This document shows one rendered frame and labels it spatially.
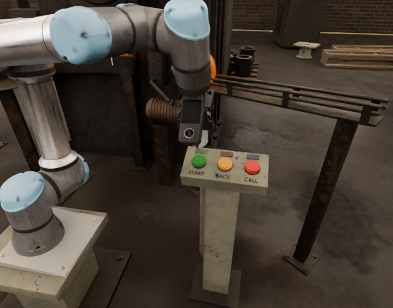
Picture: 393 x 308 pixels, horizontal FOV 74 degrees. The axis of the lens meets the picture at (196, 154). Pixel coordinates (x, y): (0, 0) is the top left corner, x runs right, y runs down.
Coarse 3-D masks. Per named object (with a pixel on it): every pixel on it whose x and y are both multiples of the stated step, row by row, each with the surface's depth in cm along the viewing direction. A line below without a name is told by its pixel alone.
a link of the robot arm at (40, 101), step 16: (48, 64) 70; (16, 80) 69; (32, 80) 69; (48, 80) 73; (32, 96) 71; (48, 96) 74; (32, 112) 74; (48, 112) 75; (32, 128) 78; (48, 128) 77; (64, 128) 82; (48, 144) 79; (64, 144) 82; (48, 160) 82; (64, 160) 83; (80, 160) 90; (64, 176) 84; (80, 176) 89; (64, 192) 85
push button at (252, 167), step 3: (249, 162) 73; (252, 162) 73; (255, 162) 73; (246, 165) 72; (249, 165) 72; (252, 165) 72; (255, 165) 72; (258, 165) 72; (246, 168) 72; (249, 168) 72; (252, 168) 72; (255, 168) 71; (258, 168) 71; (246, 171) 72; (249, 171) 71; (252, 171) 71; (255, 171) 71; (258, 171) 72
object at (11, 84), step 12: (0, 84) 133; (12, 84) 131; (0, 96) 132; (12, 96) 134; (12, 108) 137; (12, 120) 140; (24, 120) 146; (24, 132) 145; (24, 144) 148; (24, 156) 152; (36, 156) 154; (36, 168) 158
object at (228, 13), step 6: (228, 0) 193; (228, 6) 198; (228, 12) 202; (228, 18) 207; (228, 24) 212; (228, 30) 217; (228, 36) 223; (228, 42) 228; (228, 48) 235; (228, 54) 241; (228, 60) 248; (222, 66) 224; (228, 66) 255; (222, 72) 228; (222, 78) 233
